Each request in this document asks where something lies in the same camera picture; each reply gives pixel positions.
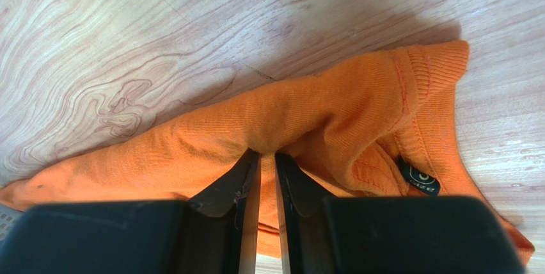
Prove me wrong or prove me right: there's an orange t shirt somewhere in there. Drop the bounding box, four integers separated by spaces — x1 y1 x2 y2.
0 40 535 266

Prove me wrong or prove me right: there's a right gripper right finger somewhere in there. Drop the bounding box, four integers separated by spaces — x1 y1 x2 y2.
274 153 341 273

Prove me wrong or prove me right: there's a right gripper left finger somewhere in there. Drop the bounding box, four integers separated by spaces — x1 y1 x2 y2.
176 150 261 273

